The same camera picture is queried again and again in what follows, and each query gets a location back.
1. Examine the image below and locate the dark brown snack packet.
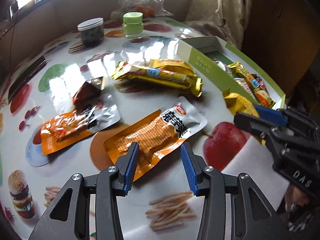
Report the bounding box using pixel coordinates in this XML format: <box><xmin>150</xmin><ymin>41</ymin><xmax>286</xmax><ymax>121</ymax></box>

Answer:
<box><xmin>72</xmin><ymin>76</ymin><xmax>107</xmax><ymax>105</ymax></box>

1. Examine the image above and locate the green white cardboard box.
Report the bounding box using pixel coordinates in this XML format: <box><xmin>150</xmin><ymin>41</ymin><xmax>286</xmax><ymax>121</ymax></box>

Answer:
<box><xmin>177</xmin><ymin>36</ymin><xmax>286</xmax><ymax>110</ymax></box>

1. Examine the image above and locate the brown wooden cabinet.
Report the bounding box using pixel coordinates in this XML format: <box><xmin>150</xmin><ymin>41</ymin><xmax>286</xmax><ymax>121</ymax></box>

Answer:
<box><xmin>241</xmin><ymin>0</ymin><xmax>320</xmax><ymax>98</ymax></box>

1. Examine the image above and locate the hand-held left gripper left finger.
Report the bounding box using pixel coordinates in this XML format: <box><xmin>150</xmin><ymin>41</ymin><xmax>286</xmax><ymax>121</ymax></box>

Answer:
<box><xmin>28</xmin><ymin>142</ymin><xmax>140</xmax><ymax>240</ymax></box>

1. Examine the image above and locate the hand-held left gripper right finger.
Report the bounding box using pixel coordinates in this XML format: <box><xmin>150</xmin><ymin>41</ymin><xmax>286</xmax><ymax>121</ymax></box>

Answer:
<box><xmin>180</xmin><ymin>142</ymin><xmax>284</xmax><ymax>240</ymax></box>

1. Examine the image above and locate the clear jar with dark contents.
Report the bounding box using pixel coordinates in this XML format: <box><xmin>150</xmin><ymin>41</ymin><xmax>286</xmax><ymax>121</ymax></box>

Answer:
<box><xmin>77</xmin><ymin>17</ymin><xmax>105</xmax><ymax>47</ymax></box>

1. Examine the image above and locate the cream spotted curtain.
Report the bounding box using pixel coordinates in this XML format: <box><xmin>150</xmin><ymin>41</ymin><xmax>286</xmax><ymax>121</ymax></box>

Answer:
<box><xmin>185</xmin><ymin>0</ymin><xmax>253</xmax><ymax>50</ymax></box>

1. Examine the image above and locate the gold snack packet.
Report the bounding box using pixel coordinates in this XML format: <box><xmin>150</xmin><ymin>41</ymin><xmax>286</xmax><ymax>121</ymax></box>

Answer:
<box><xmin>232</xmin><ymin>62</ymin><xmax>275</xmax><ymax>108</ymax></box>
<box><xmin>111</xmin><ymin>61</ymin><xmax>203</xmax><ymax>97</ymax></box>
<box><xmin>150</xmin><ymin>59</ymin><xmax>197</xmax><ymax>77</ymax></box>
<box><xmin>223</xmin><ymin>89</ymin><xmax>262</xmax><ymax>118</ymax></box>

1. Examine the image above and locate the orange silver snack packet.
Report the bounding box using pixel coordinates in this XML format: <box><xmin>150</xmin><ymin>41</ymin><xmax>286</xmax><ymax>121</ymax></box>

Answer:
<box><xmin>40</xmin><ymin>94</ymin><xmax>121</xmax><ymax>155</ymax></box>
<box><xmin>103</xmin><ymin>95</ymin><xmax>208</xmax><ymax>182</ymax></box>

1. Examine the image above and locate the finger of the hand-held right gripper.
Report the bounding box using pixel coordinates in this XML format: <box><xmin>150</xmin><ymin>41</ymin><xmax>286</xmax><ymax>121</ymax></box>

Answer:
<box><xmin>234</xmin><ymin>112</ymin><xmax>278</xmax><ymax>141</ymax></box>
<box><xmin>255</xmin><ymin>104</ymin><xmax>311</xmax><ymax>128</ymax></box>

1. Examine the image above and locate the green lidded jar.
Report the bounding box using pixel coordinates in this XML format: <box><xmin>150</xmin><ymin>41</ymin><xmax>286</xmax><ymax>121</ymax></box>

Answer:
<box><xmin>122</xmin><ymin>12</ymin><xmax>144</xmax><ymax>39</ymax></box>

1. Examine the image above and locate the dark phone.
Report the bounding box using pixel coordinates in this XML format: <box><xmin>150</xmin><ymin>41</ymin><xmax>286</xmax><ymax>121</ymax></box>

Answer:
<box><xmin>7</xmin><ymin>55</ymin><xmax>47</xmax><ymax>100</ymax></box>

